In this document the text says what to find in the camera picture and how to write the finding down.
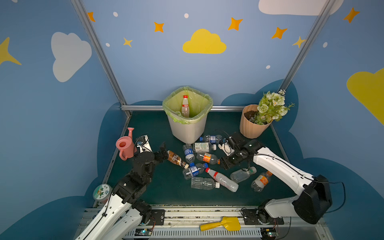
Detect brown coffee bottle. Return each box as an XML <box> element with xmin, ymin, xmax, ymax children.
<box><xmin>167</xmin><ymin>150</ymin><xmax>189</xmax><ymax>169</ymax></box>

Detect clear bottle green cap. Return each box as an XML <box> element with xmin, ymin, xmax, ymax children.
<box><xmin>230</xmin><ymin>167</ymin><xmax>257</xmax><ymax>184</ymax></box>

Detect white bottle red cap diagonal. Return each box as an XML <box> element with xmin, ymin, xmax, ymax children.
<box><xmin>205</xmin><ymin>168</ymin><xmax>239</xmax><ymax>193</ymax></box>

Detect clear bottle orange label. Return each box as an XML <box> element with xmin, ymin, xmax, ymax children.
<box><xmin>196</xmin><ymin>153</ymin><xmax>221</xmax><ymax>165</ymax></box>
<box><xmin>251</xmin><ymin>171</ymin><xmax>273</xmax><ymax>192</ymax></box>

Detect white bottle red label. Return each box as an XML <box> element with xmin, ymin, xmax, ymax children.
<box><xmin>181</xmin><ymin>95</ymin><xmax>190</xmax><ymax>118</ymax></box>

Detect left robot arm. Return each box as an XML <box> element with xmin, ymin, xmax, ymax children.
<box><xmin>77</xmin><ymin>143</ymin><xmax>169</xmax><ymax>240</ymax></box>

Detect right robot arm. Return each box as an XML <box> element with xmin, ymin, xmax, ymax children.
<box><xmin>218</xmin><ymin>132</ymin><xmax>333</xmax><ymax>225</ymax></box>

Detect white waste bin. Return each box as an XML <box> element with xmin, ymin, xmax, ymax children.
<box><xmin>168</xmin><ymin>115</ymin><xmax>207</xmax><ymax>144</ymax></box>

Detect beige ribbed flower pot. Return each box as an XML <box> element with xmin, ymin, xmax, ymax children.
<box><xmin>240</xmin><ymin>105</ymin><xmax>271</xmax><ymax>139</ymax></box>

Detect clear bottle blue label upright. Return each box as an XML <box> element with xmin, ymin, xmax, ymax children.
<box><xmin>183</xmin><ymin>144</ymin><xmax>196</xmax><ymax>164</ymax></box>

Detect small bottle blue label back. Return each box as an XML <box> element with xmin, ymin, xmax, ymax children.
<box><xmin>199</xmin><ymin>135</ymin><xmax>223</xmax><ymax>144</ymax></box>

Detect clear bottle blue label centre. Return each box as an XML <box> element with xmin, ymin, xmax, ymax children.
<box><xmin>183</xmin><ymin>163</ymin><xmax>208</xmax><ymax>180</ymax></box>

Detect clear bottle green white label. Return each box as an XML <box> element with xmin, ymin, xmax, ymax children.
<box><xmin>193</xmin><ymin>143</ymin><xmax>217</xmax><ymax>153</ymax></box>

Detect pink watering can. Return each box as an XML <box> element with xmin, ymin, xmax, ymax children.
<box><xmin>116</xmin><ymin>127</ymin><xmax>137</xmax><ymax>161</ymax></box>

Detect white artificial flowers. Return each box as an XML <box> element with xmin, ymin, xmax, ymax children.
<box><xmin>250</xmin><ymin>90</ymin><xmax>295</xmax><ymax>125</ymax></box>

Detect clear empty bottle white cap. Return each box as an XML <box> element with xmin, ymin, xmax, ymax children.
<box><xmin>191</xmin><ymin>177</ymin><xmax>221</xmax><ymax>190</ymax></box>

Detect green white tape roll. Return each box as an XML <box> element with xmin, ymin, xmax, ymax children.
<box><xmin>93</xmin><ymin>184</ymin><xmax>112</xmax><ymax>204</ymax></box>

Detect yellow plastic shovel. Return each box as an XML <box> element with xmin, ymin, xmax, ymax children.
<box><xmin>200</xmin><ymin>217</ymin><xmax>241</xmax><ymax>232</ymax></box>

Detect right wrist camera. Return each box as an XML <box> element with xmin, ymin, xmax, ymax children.
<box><xmin>218</xmin><ymin>143</ymin><xmax>235</xmax><ymax>156</ymax></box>

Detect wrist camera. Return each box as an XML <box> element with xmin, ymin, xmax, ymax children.
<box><xmin>218</xmin><ymin>143</ymin><xmax>235</xmax><ymax>156</ymax></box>
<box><xmin>135</xmin><ymin>135</ymin><xmax>153</xmax><ymax>153</ymax></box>

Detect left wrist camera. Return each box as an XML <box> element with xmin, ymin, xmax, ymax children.
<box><xmin>135</xmin><ymin>135</ymin><xmax>153</xmax><ymax>153</ymax></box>

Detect aluminium frame back rail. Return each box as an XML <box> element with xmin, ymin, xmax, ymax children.
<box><xmin>121</xmin><ymin>105</ymin><xmax>245</xmax><ymax>112</ymax></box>

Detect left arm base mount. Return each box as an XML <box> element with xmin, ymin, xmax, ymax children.
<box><xmin>141</xmin><ymin>209</ymin><xmax>166</xmax><ymax>226</ymax></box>

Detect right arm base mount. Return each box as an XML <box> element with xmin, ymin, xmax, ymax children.
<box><xmin>240</xmin><ymin>208</ymin><xmax>285</xmax><ymax>226</ymax></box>

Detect white cable duct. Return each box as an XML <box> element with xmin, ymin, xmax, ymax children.
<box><xmin>123</xmin><ymin>227</ymin><xmax>262</xmax><ymax>240</ymax></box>

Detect aluminium frame right post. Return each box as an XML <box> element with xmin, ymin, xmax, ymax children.
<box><xmin>278</xmin><ymin>0</ymin><xmax>337</xmax><ymax>91</ymax></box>

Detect aluminium frame post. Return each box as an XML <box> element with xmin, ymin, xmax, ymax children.
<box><xmin>71</xmin><ymin>0</ymin><xmax>127</xmax><ymax>107</ymax></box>
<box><xmin>278</xmin><ymin>0</ymin><xmax>337</xmax><ymax>91</ymax></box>

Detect aluminium frame left post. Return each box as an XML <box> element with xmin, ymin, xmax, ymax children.
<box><xmin>71</xmin><ymin>0</ymin><xmax>127</xmax><ymax>107</ymax></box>

